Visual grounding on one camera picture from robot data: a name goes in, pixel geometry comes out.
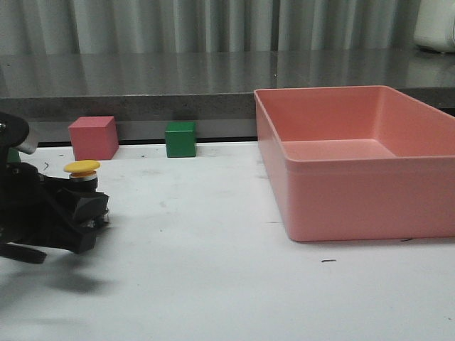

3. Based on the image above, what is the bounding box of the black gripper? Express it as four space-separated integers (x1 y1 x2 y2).
1 112 109 264

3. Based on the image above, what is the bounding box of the yellow push button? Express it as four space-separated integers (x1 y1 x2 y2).
63 160 101 192

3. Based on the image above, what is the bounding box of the pink wooden cube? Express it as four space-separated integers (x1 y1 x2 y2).
68 116 119 161

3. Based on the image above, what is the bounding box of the green cube at left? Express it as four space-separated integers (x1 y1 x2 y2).
7 148 21 163

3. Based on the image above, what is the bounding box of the green wooden cube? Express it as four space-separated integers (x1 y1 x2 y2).
165 121 196 158

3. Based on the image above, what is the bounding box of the grey stone counter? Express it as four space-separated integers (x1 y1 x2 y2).
1 48 454 146

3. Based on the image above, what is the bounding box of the grey pleated curtain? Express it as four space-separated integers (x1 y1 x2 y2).
1 1 419 55

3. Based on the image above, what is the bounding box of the pink plastic bin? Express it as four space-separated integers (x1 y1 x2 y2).
255 85 454 242

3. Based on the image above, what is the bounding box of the white appliance on counter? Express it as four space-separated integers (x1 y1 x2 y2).
413 0 454 53

